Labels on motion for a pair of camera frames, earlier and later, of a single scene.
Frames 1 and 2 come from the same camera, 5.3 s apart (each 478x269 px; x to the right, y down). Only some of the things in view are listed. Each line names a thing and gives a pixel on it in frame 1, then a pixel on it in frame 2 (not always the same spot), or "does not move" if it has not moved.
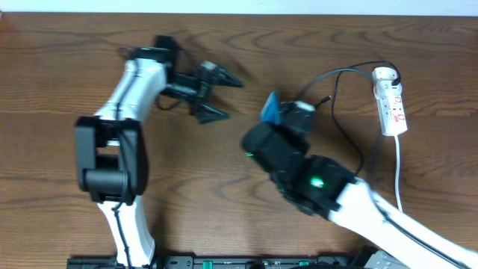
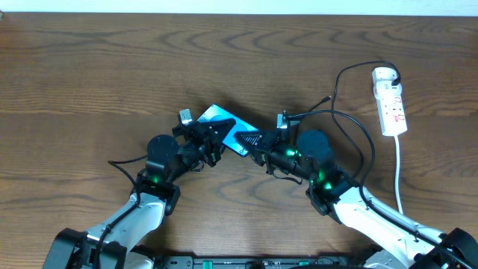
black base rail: (214, 262) does not move
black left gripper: (203, 92) -> (202, 141)
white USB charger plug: (382, 78) does not move
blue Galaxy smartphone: (270, 110) -> (215, 113)
